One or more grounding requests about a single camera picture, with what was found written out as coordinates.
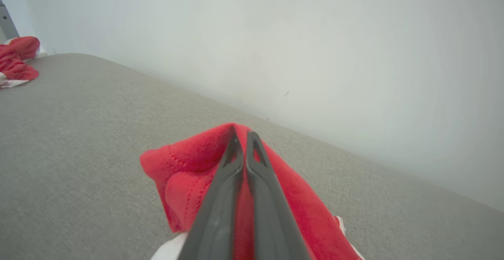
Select grey metal bar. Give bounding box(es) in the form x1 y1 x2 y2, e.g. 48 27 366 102
0 0 20 43

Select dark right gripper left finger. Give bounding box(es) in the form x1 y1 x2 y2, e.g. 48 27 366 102
176 132 245 260

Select red basketball jersey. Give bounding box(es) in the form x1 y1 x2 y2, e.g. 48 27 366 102
139 122 365 260

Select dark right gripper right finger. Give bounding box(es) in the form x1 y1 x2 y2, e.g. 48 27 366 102
245 130 312 260

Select red shorts with white stripes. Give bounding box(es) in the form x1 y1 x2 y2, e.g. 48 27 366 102
0 35 41 90

